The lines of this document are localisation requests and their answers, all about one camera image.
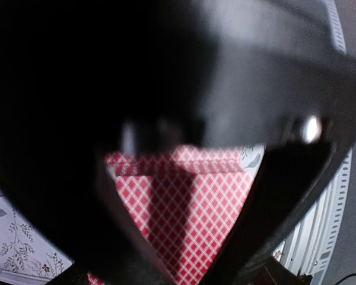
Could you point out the front aluminium rail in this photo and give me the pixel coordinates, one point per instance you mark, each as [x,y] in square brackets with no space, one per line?
[307,250]

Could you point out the floral table cloth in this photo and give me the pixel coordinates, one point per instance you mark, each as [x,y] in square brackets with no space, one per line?
[23,250]

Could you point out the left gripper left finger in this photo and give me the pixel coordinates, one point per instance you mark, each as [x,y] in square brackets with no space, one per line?
[74,275]

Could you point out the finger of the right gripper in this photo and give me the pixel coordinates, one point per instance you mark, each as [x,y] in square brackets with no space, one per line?
[290,179]
[70,197]

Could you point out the red playing card deck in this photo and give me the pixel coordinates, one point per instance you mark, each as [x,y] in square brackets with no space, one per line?
[184,203]

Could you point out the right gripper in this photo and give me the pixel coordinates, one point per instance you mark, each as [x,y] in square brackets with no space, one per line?
[210,73]

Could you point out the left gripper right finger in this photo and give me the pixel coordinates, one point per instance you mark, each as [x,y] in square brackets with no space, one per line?
[273,272]

